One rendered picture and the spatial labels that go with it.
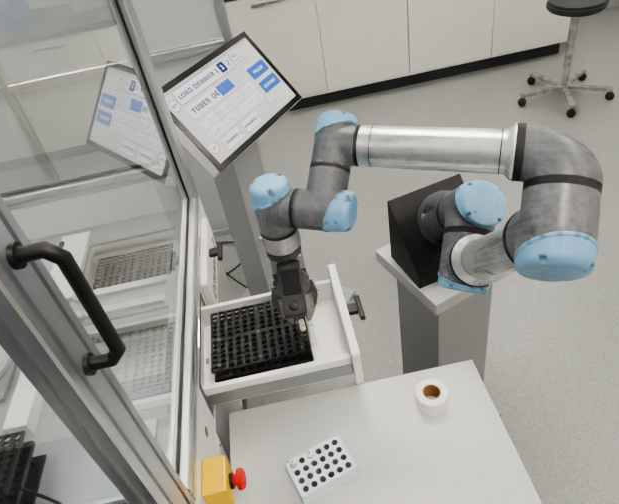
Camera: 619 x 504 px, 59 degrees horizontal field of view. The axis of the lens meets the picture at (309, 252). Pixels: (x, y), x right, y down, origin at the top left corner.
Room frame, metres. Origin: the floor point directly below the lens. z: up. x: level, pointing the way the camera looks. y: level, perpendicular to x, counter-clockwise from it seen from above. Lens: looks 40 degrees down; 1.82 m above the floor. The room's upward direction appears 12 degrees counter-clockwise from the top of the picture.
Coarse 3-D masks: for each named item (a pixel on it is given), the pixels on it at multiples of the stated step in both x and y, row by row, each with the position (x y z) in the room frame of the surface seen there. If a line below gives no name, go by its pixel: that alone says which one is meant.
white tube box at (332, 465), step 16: (320, 448) 0.59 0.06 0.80; (336, 448) 0.59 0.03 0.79; (288, 464) 0.57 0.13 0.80; (304, 464) 0.57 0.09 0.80; (320, 464) 0.56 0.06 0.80; (336, 464) 0.57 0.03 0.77; (352, 464) 0.55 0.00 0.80; (304, 480) 0.54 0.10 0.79; (320, 480) 0.53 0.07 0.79; (336, 480) 0.52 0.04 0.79; (304, 496) 0.50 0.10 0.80; (320, 496) 0.51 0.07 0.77
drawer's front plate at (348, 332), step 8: (336, 272) 0.96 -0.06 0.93; (336, 280) 0.94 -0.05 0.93; (336, 288) 0.91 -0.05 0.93; (336, 296) 0.88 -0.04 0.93; (336, 304) 0.92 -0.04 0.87; (344, 304) 0.85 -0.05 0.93; (344, 312) 0.83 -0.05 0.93; (344, 320) 0.81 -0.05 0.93; (344, 328) 0.79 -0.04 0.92; (352, 328) 0.78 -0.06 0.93; (344, 336) 0.83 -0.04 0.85; (352, 336) 0.76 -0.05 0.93; (352, 344) 0.74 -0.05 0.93; (352, 352) 0.72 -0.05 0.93; (352, 360) 0.72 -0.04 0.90; (360, 360) 0.71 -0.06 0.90; (360, 368) 0.71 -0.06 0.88; (360, 376) 0.71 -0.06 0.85
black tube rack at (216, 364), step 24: (240, 312) 0.92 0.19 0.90; (264, 312) 0.91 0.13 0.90; (216, 336) 0.86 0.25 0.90; (240, 336) 0.85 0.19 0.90; (264, 336) 0.83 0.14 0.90; (288, 336) 0.82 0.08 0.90; (216, 360) 0.79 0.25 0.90; (240, 360) 0.78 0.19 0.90; (264, 360) 0.76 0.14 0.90; (288, 360) 0.77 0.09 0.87; (312, 360) 0.77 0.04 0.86
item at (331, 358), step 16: (320, 288) 0.97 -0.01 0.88; (224, 304) 0.97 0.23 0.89; (240, 304) 0.96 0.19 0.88; (320, 304) 0.96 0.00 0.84; (208, 320) 0.96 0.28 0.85; (320, 320) 0.90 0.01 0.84; (336, 320) 0.89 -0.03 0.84; (208, 336) 0.93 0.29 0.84; (320, 336) 0.85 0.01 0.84; (336, 336) 0.84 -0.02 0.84; (208, 352) 0.88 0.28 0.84; (320, 352) 0.81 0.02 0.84; (336, 352) 0.80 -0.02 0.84; (208, 368) 0.83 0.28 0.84; (288, 368) 0.73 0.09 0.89; (304, 368) 0.73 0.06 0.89; (320, 368) 0.73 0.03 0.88; (336, 368) 0.73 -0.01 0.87; (352, 368) 0.73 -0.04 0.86; (208, 384) 0.78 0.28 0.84; (224, 384) 0.73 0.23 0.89; (240, 384) 0.72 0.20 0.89; (256, 384) 0.73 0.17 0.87; (272, 384) 0.72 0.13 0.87; (288, 384) 0.72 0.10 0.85; (304, 384) 0.72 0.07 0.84; (208, 400) 0.72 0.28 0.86; (224, 400) 0.72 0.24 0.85
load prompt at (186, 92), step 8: (224, 56) 1.87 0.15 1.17; (216, 64) 1.82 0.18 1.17; (224, 64) 1.84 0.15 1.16; (232, 64) 1.86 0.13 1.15; (200, 72) 1.76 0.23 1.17; (208, 72) 1.78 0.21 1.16; (216, 72) 1.80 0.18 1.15; (224, 72) 1.81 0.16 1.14; (192, 80) 1.72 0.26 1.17; (200, 80) 1.74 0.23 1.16; (208, 80) 1.75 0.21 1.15; (216, 80) 1.77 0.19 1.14; (184, 88) 1.68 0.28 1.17; (192, 88) 1.70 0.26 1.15; (200, 88) 1.71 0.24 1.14; (176, 96) 1.64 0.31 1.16; (184, 96) 1.66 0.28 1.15; (192, 96) 1.67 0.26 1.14; (184, 104) 1.63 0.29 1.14
